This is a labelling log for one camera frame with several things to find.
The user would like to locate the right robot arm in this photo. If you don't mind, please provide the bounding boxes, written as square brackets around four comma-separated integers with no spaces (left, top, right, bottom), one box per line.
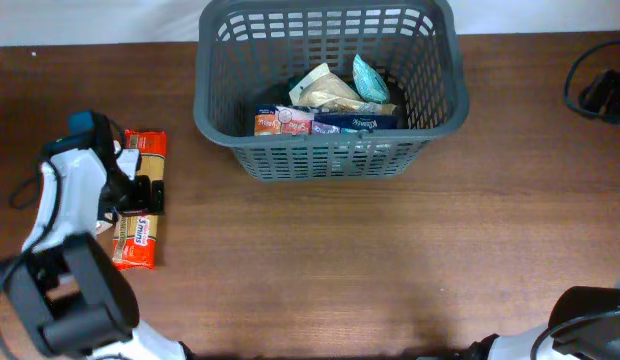
[443,70,620,360]

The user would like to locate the small teal white packet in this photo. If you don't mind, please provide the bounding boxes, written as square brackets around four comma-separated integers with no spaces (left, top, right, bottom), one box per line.
[353,54,390,104]

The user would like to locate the dark grey plastic basket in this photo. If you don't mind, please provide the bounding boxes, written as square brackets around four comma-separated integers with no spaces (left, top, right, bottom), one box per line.
[194,0,469,181]

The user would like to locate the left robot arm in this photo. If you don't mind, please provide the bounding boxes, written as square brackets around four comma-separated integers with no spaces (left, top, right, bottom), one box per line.
[0,111,194,360]

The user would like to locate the beige paper snack bag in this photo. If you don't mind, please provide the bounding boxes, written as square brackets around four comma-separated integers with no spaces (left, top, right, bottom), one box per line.
[289,63,397,115]

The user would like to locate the orange San Remo spaghetti pack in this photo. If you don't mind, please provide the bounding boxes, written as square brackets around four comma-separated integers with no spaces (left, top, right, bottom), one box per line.
[112,129,167,270]

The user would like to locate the Kleenex tissue multipack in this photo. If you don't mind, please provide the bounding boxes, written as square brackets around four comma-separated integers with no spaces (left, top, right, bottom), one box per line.
[254,104,399,136]

